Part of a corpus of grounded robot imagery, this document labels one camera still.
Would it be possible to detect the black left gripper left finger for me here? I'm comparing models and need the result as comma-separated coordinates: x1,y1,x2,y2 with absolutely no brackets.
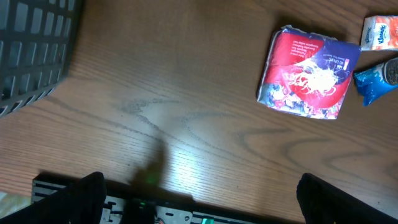
1,172,107,224

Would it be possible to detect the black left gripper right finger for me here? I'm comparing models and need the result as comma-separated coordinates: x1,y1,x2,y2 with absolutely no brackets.
297,173,397,224

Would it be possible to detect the blue Oreo cookie pack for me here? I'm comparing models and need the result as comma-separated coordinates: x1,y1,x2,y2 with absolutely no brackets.
353,58,397,106

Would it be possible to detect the red purple pad package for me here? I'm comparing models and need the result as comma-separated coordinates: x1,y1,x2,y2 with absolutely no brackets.
257,25,361,119

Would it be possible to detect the orange Kleenex tissue pack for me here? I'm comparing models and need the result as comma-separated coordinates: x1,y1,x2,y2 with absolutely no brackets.
361,16,397,51

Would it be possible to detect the dark grey plastic basket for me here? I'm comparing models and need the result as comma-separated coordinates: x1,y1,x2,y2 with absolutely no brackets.
1,0,84,116

